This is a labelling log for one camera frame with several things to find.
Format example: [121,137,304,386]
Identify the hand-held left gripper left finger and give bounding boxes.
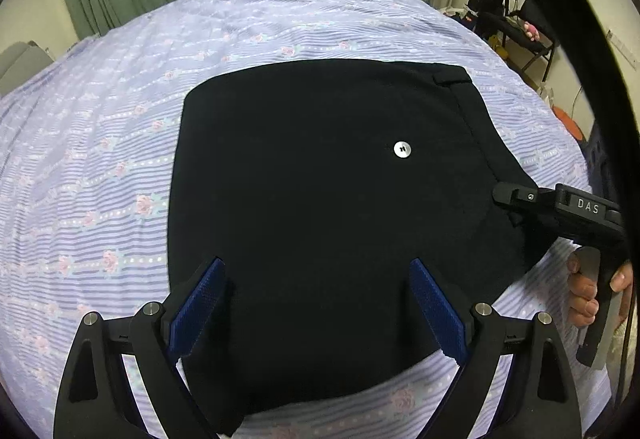
[52,256,228,439]

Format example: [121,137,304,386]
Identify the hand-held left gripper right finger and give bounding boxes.
[407,258,585,439]

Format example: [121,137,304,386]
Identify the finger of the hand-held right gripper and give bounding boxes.
[492,182,558,241]

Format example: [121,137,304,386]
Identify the black pants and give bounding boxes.
[167,59,556,437]

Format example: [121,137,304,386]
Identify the person's right hand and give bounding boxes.
[566,249,635,335]

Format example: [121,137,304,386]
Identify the orange stool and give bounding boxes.
[554,108,585,141]

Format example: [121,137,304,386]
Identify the black desk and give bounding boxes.
[480,12,560,82]

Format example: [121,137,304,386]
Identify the bed with purple floral bedspread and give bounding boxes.
[0,0,616,439]

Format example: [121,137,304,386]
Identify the grey cabinet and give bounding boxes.
[0,40,53,95]

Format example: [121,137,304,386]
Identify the white wall cable duct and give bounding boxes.
[606,30,640,70]

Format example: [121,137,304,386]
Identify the black cable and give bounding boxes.
[450,0,640,439]

